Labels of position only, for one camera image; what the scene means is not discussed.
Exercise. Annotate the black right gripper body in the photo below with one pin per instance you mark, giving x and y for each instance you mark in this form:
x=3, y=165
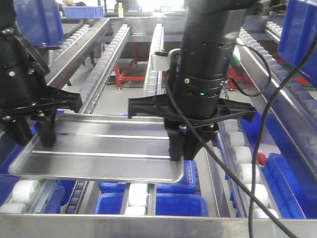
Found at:
x=191, y=98

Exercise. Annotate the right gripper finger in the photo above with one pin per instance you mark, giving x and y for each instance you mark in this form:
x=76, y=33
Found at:
x=176, y=143
x=192, y=146

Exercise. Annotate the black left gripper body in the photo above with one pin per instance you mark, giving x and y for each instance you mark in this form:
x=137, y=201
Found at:
x=24, y=92

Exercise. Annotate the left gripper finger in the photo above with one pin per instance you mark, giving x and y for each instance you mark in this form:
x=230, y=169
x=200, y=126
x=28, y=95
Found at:
x=46, y=128
x=18, y=129

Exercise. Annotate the silver metal tray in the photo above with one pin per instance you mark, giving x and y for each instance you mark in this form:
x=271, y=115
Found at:
x=80, y=153

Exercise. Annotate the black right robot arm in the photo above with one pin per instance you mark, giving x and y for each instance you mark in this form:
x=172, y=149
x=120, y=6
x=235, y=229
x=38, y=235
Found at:
x=210, y=33

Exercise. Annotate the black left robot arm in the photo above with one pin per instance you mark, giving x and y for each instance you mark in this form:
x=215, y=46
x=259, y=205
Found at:
x=15, y=50

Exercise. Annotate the dark tray far left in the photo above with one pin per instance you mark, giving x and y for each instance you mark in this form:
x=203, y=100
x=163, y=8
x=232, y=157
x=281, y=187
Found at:
x=71, y=25

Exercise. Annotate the blue bin below centre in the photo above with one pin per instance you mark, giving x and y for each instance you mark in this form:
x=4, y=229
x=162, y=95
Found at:
x=189, y=178

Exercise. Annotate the blue bin below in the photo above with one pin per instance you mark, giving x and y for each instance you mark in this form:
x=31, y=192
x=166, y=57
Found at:
x=294, y=194
x=189, y=178

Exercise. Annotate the right white roller track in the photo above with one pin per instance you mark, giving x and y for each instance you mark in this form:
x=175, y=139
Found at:
x=236, y=152

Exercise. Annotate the white roller track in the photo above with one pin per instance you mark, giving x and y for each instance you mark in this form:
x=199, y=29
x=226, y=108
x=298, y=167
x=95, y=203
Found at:
x=236, y=152
x=100, y=73
x=140, y=198

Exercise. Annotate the blue bin front centre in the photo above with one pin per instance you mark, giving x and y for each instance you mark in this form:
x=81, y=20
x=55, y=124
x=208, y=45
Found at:
x=166, y=204

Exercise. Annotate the left white roller track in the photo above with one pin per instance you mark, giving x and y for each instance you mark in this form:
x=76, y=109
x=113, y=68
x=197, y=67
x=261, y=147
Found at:
x=100, y=73

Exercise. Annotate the middle white roller track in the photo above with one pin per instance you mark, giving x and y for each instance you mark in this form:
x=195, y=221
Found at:
x=140, y=198

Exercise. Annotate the white bottle red cap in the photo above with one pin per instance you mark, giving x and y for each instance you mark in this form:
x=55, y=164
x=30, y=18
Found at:
x=264, y=151

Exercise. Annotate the large blue crate left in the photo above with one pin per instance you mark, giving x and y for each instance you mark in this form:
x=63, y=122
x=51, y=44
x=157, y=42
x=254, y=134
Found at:
x=39, y=21

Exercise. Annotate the large blue crate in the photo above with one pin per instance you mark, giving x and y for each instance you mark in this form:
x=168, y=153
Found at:
x=39, y=21
x=298, y=31

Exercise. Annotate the far left grey roller track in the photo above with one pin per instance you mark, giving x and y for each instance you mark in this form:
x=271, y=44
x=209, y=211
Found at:
x=70, y=40

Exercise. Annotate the blue crate in background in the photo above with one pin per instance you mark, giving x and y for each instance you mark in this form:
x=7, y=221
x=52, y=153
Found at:
x=84, y=11

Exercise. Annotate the far right edge roller track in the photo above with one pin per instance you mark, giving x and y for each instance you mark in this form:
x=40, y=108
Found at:
x=274, y=30

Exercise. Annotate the blue bin below right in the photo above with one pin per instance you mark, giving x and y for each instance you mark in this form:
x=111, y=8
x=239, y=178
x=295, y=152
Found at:
x=294, y=194

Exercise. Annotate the orange bottle in background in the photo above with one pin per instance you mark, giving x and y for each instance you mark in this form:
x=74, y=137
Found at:
x=120, y=10

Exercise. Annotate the large blue crate right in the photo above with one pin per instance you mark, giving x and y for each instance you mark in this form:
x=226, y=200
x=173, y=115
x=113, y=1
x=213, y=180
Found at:
x=298, y=31

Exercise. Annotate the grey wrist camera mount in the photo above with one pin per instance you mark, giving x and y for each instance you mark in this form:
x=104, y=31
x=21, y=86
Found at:
x=162, y=61

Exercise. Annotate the left steel divider rail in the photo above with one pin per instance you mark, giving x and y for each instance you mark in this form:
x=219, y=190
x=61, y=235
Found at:
x=71, y=59

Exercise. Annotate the steel divider rail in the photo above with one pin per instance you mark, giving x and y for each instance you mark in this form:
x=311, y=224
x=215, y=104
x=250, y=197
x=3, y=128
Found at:
x=71, y=59
x=288, y=124

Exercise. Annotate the lower steel rail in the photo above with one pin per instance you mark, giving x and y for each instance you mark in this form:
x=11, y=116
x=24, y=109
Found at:
x=211, y=185

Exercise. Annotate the red metal frame stand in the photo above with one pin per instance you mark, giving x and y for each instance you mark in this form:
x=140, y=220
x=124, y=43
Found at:
x=133, y=64

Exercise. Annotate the front steel frame bar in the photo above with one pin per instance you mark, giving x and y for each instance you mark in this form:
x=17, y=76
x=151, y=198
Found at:
x=119, y=226

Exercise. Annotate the right steel divider rail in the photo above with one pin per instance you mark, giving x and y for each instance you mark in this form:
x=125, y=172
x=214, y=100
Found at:
x=288, y=124

